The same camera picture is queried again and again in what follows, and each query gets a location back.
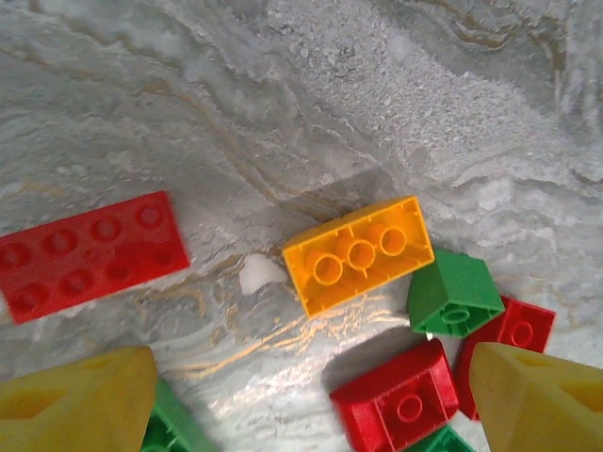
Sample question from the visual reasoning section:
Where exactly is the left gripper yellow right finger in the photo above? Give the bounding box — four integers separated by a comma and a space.
470, 341, 603, 452

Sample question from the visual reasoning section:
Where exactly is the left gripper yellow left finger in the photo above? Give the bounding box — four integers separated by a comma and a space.
0, 346, 159, 452

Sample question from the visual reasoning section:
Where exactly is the red lego brick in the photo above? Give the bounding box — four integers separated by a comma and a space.
454, 295, 558, 422
328, 337, 461, 452
0, 189, 192, 327

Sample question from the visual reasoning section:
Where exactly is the small green lego brick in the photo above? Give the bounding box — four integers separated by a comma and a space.
406, 249, 506, 340

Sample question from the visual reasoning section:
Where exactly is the orange lego brick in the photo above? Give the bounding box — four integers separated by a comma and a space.
281, 195, 436, 320

